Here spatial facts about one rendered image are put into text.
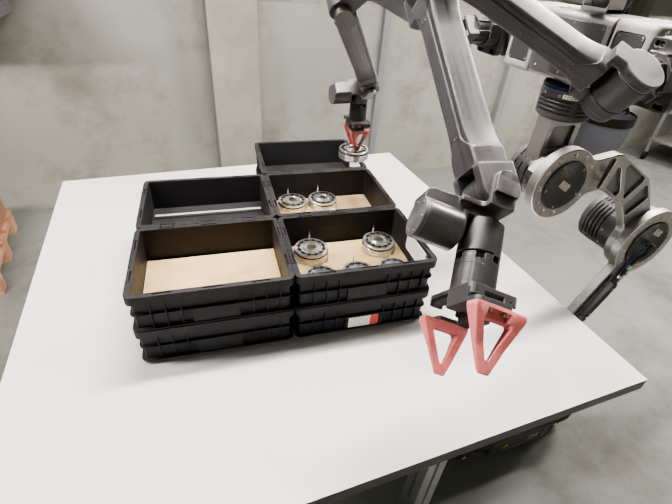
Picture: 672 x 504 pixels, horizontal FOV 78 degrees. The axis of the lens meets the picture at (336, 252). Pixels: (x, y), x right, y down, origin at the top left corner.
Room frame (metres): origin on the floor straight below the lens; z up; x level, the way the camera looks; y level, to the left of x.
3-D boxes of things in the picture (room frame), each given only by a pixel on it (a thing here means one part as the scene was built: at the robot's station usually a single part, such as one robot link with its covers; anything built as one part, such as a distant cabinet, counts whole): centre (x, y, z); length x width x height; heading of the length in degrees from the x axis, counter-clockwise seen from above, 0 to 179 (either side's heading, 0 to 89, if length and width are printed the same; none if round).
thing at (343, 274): (1.01, -0.05, 0.92); 0.40 x 0.30 x 0.02; 108
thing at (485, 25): (1.30, -0.35, 1.45); 0.09 x 0.08 x 0.12; 23
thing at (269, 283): (0.88, 0.33, 0.92); 0.40 x 0.30 x 0.02; 108
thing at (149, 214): (1.17, 0.43, 0.87); 0.40 x 0.30 x 0.11; 108
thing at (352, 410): (1.19, 0.17, 0.35); 1.60 x 1.60 x 0.70; 23
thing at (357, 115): (1.39, -0.03, 1.17); 0.10 x 0.07 x 0.07; 19
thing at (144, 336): (0.88, 0.33, 0.76); 0.40 x 0.30 x 0.12; 108
